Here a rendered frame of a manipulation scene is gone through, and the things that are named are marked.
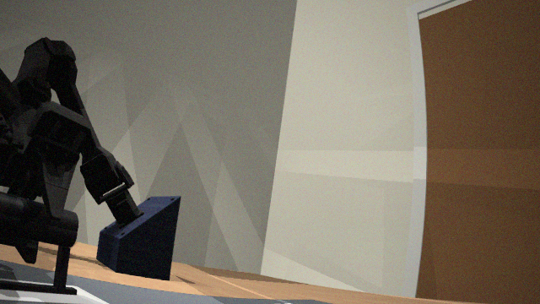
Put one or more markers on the grey flat mat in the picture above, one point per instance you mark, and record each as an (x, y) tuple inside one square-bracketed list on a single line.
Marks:
[(124, 294)]

